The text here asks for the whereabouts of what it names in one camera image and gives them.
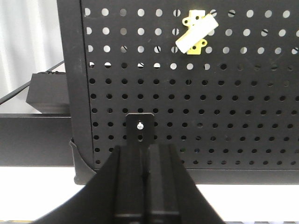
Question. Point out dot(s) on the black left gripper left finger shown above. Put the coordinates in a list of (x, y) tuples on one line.
[(115, 195)]

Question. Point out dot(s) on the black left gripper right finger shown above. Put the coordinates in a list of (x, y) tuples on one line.
[(171, 196)]

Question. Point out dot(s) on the yellow-white lever knob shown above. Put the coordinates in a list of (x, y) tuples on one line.
[(199, 25)]

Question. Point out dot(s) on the left black table clamp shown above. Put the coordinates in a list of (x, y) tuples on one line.
[(140, 130)]

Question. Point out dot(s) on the black box behind pegboard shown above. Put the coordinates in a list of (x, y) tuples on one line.
[(48, 92)]

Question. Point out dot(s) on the black perforated pegboard panel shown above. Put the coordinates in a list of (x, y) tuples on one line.
[(232, 112)]

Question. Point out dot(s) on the grey curtain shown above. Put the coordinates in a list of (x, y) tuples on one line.
[(30, 40)]

